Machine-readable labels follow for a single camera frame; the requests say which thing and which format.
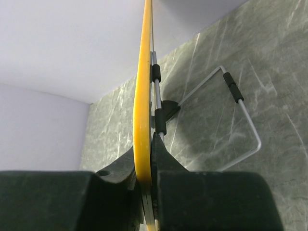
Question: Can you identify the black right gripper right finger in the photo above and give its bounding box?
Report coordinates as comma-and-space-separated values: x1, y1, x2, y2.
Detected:
151, 134, 283, 231

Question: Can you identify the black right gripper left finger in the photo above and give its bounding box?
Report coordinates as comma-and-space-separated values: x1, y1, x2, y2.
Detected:
0, 149, 143, 231

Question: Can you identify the yellow framed whiteboard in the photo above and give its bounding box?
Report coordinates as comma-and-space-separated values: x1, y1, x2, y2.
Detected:
133, 0, 156, 231

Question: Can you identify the wire whiteboard stand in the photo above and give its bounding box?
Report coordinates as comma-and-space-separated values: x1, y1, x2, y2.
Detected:
150, 51, 262, 171

